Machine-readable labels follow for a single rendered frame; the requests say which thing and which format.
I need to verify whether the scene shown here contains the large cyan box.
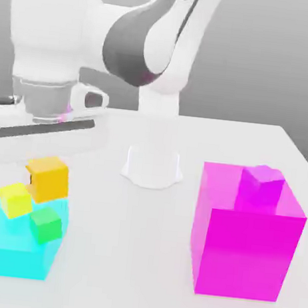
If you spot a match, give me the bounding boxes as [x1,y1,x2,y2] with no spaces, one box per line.
[0,190,73,283]

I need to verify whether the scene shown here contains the small green cube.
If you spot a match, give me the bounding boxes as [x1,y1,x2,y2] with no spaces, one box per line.
[27,205,66,247]

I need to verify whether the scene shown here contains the small magenta cube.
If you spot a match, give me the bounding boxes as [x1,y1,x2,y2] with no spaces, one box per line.
[234,162,287,214]

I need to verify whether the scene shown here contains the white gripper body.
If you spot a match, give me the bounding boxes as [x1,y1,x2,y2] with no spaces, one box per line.
[0,98,114,180]

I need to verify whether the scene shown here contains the small yellow cube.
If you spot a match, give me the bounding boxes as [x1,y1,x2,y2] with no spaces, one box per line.
[0,180,36,222]

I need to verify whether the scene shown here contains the small orange cube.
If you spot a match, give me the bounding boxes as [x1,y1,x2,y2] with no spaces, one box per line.
[21,153,73,208]

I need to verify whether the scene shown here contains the large magenta box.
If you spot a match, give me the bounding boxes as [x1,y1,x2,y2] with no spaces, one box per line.
[184,160,308,305]

